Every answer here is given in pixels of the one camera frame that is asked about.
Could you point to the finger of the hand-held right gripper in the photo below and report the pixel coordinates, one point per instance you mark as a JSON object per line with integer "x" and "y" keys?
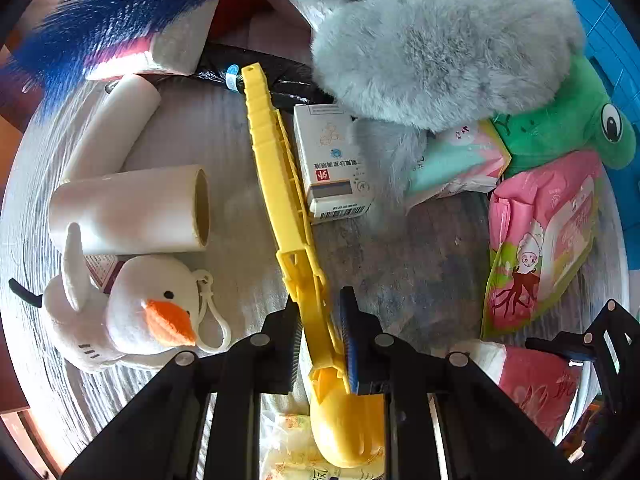
{"x": 607, "y": 340}

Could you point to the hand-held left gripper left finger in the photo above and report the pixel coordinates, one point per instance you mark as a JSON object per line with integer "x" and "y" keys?
{"x": 280, "y": 355}

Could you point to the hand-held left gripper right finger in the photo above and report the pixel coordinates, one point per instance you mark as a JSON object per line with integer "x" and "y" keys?
{"x": 348, "y": 345}

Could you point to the white duck plush toy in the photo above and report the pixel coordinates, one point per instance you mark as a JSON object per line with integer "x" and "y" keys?
{"x": 145, "y": 300}

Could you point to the yellow plastic clamp tool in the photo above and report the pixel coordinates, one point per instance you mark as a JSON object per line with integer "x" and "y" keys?
{"x": 280, "y": 170}

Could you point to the pastel pad packet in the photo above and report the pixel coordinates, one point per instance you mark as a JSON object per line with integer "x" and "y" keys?
{"x": 460, "y": 160}

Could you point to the thin white paper roll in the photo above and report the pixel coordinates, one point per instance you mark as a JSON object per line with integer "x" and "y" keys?
{"x": 110, "y": 125}

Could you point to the blue plastic container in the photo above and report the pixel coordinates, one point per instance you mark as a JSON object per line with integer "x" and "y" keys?
{"x": 615, "y": 25}

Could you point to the red pink tissue packet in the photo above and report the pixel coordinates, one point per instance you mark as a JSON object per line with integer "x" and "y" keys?
{"x": 530, "y": 385}

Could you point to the pink wet wipes packet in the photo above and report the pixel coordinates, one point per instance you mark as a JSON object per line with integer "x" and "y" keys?
{"x": 545, "y": 240}

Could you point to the white medicine box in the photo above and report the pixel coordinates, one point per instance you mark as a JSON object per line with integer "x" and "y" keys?
{"x": 330, "y": 160}

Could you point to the maroon white small box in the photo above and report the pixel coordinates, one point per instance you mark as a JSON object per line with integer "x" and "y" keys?
{"x": 102, "y": 270}

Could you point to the thick white paper roll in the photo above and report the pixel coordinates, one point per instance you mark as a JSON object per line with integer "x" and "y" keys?
{"x": 130, "y": 210}

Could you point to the green frog plush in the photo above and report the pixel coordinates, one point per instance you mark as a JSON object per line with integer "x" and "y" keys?
{"x": 565, "y": 125}

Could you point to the black rolled plastic bags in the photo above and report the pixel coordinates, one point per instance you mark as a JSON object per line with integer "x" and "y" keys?
{"x": 290, "y": 85}

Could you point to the grey fluffy plush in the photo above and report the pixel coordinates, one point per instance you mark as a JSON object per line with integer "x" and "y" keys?
{"x": 440, "y": 45}

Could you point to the pink white tissue pack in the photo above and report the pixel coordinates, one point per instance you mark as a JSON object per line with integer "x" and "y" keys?
{"x": 175, "y": 45}

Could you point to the blue feather duster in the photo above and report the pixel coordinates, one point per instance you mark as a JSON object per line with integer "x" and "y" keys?
{"x": 125, "y": 15}

